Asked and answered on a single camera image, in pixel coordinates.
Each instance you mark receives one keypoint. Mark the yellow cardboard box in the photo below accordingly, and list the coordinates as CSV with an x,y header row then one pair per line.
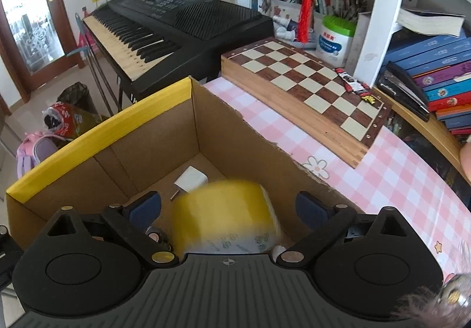
x,y
110,151

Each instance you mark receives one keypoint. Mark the red black snack wrapper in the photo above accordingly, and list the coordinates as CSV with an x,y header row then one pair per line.
x,y
353,85

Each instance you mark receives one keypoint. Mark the wooden chessboard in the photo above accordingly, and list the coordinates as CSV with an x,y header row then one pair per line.
x,y
305,85

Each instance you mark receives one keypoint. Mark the white wooden bookshelf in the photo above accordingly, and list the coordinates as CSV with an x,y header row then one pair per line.
x,y
390,0

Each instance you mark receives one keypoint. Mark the white blue spray bottle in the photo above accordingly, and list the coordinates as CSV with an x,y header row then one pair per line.
x,y
278,252

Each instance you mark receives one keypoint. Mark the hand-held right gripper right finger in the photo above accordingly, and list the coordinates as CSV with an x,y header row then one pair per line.
x,y
312,210

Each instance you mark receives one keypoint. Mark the red green plastic bag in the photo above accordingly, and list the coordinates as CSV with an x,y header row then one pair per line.
x,y
70,120

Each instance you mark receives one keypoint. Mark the black trash bin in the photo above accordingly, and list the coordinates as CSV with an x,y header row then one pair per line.
x,y
73,98

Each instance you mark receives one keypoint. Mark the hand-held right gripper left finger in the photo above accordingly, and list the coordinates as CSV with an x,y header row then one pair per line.
x,y
145,210

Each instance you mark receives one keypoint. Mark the brown glass door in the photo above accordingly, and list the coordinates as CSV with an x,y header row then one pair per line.
x,y
33,19

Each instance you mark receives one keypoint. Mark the keyboard stand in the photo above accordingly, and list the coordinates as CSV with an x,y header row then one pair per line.
x,y
101,81

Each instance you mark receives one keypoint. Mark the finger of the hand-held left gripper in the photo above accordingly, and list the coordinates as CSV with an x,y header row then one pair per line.
x,y
9,245

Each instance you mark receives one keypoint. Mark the white charger plug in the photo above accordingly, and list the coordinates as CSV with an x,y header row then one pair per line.
x,y
191,180

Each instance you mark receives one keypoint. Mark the black electronic keyboard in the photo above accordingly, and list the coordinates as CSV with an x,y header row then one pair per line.
x,y
184,19

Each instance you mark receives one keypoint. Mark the pink checked desktop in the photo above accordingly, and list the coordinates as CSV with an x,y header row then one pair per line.
x,y
386,184

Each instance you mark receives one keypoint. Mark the pink purple backpack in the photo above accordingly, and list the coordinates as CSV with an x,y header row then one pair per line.
x,y
35,153

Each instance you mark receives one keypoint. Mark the green-lid white can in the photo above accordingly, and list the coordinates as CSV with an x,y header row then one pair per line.
x,y
335,42

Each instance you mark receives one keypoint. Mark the row of colourful books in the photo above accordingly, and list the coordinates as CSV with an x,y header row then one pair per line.
x,y
441,77

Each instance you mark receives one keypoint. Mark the blue picture box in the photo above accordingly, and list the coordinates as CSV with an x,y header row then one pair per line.
x,y
261,0

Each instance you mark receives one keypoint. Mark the black folder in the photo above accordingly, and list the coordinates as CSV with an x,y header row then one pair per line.
x,y
403,92

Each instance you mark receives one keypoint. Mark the yellow tape roll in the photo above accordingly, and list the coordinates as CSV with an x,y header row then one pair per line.
x,y
224,214

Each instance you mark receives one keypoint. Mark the thick paperback book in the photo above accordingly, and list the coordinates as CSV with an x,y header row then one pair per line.
x,y
430,22

